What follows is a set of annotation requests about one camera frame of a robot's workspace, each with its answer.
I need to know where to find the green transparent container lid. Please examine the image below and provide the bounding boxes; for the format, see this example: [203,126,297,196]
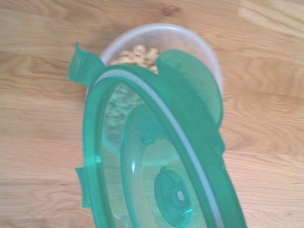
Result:
[67,41,248,228]

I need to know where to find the clear plastic food container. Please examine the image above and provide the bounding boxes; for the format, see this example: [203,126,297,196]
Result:
[98,22,226,165]

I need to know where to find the cereal rings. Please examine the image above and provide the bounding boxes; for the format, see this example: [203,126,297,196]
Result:
[104,45,162,143]

